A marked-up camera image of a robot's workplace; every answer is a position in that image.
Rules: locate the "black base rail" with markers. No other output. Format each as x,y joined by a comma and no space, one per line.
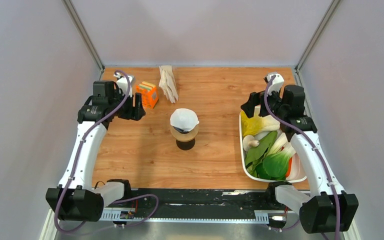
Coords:
195,205

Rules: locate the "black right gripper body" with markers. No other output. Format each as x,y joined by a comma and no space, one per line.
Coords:
274,103

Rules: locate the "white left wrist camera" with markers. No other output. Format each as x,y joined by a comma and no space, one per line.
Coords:
125,85

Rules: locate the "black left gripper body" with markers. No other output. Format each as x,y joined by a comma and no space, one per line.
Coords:
126,111

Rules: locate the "green bok choy toy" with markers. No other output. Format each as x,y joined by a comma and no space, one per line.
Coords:
270,159

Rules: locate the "blue ribbed coffee dripper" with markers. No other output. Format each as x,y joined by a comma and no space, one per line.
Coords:
181,131

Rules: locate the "yellow napa cabbage toy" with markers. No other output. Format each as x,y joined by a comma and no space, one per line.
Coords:
257,124

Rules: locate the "white plastic basin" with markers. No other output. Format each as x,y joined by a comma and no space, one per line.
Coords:
297,173

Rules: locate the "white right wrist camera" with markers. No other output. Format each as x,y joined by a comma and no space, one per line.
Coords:
277,82

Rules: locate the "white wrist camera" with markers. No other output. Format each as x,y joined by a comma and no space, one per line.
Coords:
277,82
125,85

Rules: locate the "white paper coffee filter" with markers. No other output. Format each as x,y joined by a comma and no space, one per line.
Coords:
184,118

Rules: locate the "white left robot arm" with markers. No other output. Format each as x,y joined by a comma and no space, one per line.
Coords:
74,198

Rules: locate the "stack of paper coffee filters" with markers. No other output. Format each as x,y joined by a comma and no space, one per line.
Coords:
167,83

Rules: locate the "orange carrot toy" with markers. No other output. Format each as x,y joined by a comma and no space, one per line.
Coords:
287,174

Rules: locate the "brown glass carafe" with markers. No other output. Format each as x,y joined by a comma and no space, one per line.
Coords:
185,145

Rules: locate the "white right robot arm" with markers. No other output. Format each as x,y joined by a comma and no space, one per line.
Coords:
329,209

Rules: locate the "white mushroom toy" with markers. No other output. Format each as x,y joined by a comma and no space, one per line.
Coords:
249,142

